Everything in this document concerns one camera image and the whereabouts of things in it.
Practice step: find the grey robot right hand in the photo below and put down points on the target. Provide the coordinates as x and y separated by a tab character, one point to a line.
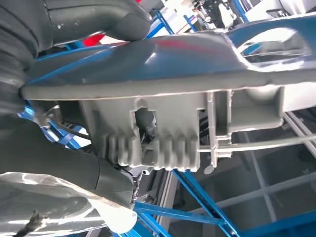
62	163

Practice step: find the red barrier beam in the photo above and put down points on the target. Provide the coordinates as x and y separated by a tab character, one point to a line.
92	40

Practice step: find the blue metal shelf frame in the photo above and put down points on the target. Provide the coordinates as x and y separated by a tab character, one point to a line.
197	193

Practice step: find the grey metal grid frame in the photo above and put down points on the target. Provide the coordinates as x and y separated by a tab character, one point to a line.
296	127

